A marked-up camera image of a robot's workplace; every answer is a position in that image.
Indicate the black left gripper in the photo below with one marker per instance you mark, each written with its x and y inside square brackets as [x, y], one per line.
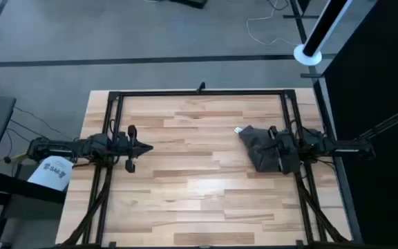
[131, 148]

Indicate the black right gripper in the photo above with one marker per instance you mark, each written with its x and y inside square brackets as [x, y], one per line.
[287, 147]

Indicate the dark grey terry towel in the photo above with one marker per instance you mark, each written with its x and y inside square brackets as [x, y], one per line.
[257, 148]

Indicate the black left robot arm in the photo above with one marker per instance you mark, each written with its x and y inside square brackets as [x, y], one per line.
[57, 148]

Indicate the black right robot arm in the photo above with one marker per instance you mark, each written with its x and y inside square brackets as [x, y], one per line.
[337, 147]

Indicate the white towel label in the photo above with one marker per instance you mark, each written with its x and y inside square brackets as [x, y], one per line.
[237, 130]

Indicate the white printed paper sheet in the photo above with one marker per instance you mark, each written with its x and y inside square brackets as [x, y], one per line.
[52, 174]

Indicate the black white pole round base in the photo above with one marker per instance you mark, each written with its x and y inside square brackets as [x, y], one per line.
[323, 27]

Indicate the black desk crossbar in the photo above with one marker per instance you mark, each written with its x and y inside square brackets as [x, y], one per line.
[23, 188]

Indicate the black partition panel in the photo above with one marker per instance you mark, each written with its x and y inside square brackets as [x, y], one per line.
[385, 52]

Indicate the black flat floor object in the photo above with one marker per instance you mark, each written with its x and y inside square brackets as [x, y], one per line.
[190, 2]

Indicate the black metal table frame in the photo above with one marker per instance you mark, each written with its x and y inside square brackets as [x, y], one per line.
[185, 92]

